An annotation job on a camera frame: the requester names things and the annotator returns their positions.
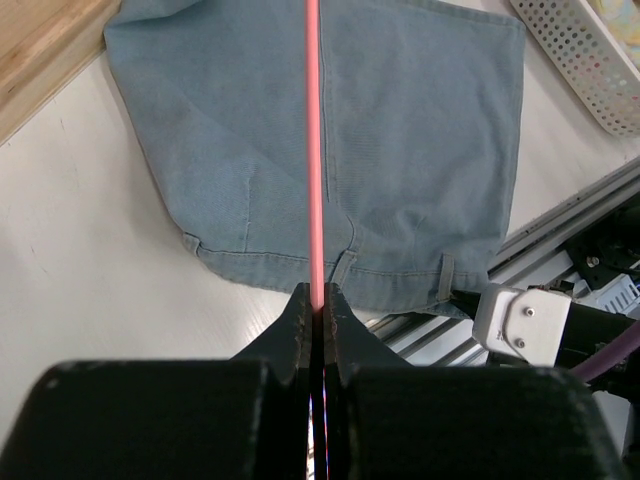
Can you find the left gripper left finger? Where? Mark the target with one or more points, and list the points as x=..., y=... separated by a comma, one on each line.
x=242, y=418

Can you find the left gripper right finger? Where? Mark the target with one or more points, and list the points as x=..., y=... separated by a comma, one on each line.
x=388, y=419

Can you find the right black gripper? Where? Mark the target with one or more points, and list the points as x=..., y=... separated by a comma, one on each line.
x=598, y=347

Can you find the light blue denim skirt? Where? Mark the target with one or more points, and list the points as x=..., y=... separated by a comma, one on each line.
x=421, y=110

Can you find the pink wire hanger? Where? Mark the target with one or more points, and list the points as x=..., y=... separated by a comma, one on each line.
x=314, y=155

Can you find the white perforated plastic basket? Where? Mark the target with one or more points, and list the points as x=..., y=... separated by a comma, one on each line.
x=589, y=59

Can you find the pastel floral cloth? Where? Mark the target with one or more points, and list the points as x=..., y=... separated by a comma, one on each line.
x=621, y=18

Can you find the wooden clothes rack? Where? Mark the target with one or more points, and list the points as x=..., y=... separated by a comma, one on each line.
x=44, y=45

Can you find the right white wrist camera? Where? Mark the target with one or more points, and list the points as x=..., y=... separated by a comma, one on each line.
x=524, y=324

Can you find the aluminium mounting rail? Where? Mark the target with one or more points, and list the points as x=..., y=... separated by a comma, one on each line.
x=531, y=256

